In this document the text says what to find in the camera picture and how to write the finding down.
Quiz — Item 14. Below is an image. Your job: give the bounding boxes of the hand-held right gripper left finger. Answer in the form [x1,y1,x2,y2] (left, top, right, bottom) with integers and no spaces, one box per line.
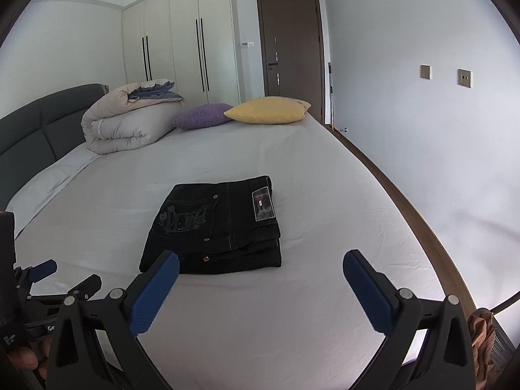
[46,250,180,390]

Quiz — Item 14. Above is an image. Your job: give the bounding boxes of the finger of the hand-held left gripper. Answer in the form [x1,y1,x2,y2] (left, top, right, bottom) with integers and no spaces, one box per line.
[24,274,102,306]
[14,259,58,289]

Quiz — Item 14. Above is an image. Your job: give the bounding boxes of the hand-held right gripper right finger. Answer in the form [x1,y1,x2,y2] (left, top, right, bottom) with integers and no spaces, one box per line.
[343,249,476,390]

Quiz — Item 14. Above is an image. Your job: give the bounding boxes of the black denim pants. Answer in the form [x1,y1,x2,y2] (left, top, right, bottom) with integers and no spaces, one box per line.
[139,176,283,275]

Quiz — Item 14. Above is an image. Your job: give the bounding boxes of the person's left hand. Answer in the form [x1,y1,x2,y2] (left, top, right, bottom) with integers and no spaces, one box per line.
[8,339,50,379]

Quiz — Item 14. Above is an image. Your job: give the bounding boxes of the flat white pillow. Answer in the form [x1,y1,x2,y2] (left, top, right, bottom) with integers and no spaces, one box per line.
[6,146,102,240]

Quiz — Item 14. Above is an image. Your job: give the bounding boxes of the bed with white sheet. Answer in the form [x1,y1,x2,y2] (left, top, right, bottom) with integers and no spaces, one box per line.
[6,111,478,390]

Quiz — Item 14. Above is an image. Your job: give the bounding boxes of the brown crumpled cloth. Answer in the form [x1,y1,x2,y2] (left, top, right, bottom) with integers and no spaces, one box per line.
[466,308,498,383]

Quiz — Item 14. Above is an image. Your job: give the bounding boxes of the dark grey padded headboard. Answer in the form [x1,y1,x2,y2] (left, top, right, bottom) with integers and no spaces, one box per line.
[0,83,110,210]

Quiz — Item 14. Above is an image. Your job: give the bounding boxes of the grey mesh basket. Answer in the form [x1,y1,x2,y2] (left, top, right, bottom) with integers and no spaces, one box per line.
[489,325,513,370]

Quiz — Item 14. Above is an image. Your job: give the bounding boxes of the folded beige duvet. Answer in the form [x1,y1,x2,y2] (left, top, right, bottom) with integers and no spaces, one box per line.
[81,78,185,155]

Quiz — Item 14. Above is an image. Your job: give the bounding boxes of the purple pillow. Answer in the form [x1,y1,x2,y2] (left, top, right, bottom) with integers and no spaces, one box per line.
[171,103,234,131]

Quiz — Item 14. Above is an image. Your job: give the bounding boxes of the folded blue-grey blanket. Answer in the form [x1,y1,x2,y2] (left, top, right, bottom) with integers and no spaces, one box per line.
[128,81,185,104]

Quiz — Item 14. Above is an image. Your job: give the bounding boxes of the thin leaning stick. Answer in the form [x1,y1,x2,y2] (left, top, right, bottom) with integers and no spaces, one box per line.
[327,62,336,126]

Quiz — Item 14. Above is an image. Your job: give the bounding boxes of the yellow pillow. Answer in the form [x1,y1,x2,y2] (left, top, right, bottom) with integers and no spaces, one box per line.
[223,96,311,125]

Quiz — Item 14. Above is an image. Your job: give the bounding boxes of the brown wooden door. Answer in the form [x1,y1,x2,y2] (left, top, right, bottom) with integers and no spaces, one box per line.
[256,0,326,124]

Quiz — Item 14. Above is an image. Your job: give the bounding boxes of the cream built-in wardrobe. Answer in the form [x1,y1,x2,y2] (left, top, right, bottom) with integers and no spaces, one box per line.
[122,0,240,108]

